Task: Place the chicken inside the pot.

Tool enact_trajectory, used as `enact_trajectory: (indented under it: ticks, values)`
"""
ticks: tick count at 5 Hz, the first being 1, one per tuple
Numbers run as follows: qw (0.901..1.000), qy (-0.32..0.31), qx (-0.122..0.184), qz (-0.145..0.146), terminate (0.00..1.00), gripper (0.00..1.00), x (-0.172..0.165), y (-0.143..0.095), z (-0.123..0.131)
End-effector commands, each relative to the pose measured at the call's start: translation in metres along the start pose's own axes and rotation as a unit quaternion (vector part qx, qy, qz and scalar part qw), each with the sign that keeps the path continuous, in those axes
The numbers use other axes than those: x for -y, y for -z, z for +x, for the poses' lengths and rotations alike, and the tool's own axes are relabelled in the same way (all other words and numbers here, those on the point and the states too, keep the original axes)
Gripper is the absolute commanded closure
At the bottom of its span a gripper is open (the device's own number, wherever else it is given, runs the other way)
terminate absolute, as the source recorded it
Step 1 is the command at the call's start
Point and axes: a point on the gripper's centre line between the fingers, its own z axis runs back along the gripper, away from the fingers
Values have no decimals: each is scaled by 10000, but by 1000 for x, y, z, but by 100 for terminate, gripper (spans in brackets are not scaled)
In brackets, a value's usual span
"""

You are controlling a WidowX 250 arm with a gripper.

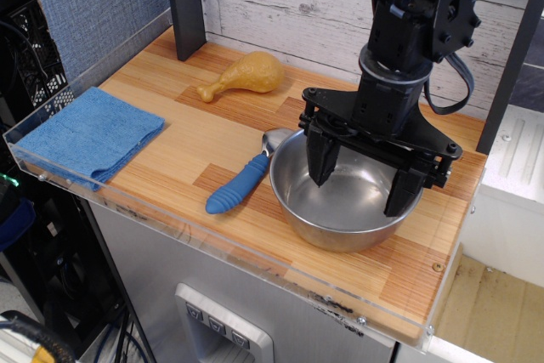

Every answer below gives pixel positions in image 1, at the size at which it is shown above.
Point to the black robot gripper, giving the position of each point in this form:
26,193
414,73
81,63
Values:
382,120

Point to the yellow toy chicken leg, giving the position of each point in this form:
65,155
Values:
258,71

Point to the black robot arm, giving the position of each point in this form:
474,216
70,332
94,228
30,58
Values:
415,35

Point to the stainless steel bowl pan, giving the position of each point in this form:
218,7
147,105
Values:
346,213

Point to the clear acrylic table guard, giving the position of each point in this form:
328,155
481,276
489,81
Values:
393,289

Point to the white side counter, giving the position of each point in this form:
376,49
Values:
504,225

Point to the silver appliance cabinet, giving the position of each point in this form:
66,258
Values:
155,268

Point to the blue folded cloth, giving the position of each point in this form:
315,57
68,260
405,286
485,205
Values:
91,139

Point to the black plastic crate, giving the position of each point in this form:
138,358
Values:
31,68

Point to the blue handled metal spoon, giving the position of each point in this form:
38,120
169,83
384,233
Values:
231,194

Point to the dark grey right post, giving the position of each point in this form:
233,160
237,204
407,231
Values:
519,49

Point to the dark grey post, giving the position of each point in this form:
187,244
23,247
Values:
519,49
188,26

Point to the dark grey left post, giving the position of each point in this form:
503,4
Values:
188,26

